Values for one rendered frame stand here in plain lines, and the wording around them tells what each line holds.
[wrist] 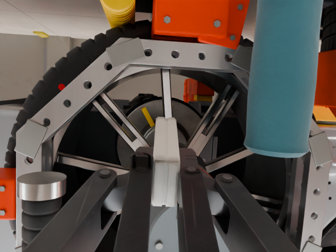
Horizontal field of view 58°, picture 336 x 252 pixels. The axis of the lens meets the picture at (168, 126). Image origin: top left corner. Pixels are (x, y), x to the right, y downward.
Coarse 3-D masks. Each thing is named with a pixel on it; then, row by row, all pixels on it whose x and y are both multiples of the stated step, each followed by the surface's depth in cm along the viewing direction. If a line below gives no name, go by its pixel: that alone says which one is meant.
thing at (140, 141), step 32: (224, 96) 62; (64, 128) 57; (128, 128) 60; (64, 160) 60; (96, 160) 62; (224, 160) 63; (256, 160) 78; (288, 160) 63; (256, 192) 66; (288, 192) 64
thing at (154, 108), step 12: (156, 108) 103; (180, 108) 104; (132, 120) 103; (144, 120) 103; (180, 120) 105; (192, 120) 105; (144, 132) 104; (180, 132) 101; (192, 132) 106; (120, 144) 103; (120, 156) 104
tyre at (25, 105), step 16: (112, 32) 56; (128, 32) 56; (144, 32) 56; (80, 48) 56; (96, 48) 56; (64, 64) 56; (80, 64) 56; (48, 80) 56; (64, 80) 56; (32, 96) 56; (48, 96) 56; (32, 112) 56; (16, 128) 56
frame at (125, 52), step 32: (96, 64) 48; (128, 64) 49; (160, 64) 49; (192, 64) 50; (224, 64) 50; (64, 96) 48; (96, 96) 54; (32, 128) 48; (32, 160) 53; (320, 160) 54; (320, 192) 55; (288, 224) 60; (320, 224) 56
